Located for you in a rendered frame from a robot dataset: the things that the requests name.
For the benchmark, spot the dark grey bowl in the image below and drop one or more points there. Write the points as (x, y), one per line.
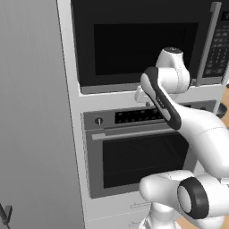
(223, 110)

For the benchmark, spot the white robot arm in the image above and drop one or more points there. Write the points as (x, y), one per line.
(208, 140)

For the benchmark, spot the white cupboard housing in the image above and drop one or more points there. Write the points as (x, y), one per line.
(71, 98)

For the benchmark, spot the black microwave oven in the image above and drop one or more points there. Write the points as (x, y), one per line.
(134, 44)

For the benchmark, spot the black microwave door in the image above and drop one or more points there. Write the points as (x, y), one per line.
(119, 44)

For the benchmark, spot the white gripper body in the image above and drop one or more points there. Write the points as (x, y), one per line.
(140, 94)

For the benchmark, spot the white drawer front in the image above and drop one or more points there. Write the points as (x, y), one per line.
(113, 207)
(113, 224)

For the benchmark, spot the round oven knob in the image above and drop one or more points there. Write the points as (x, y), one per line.
(98, 121)

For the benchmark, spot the steel built-in oven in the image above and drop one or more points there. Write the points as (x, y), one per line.
(131, 155)

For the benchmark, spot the oven door with dark window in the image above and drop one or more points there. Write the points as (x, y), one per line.
(131, 161)

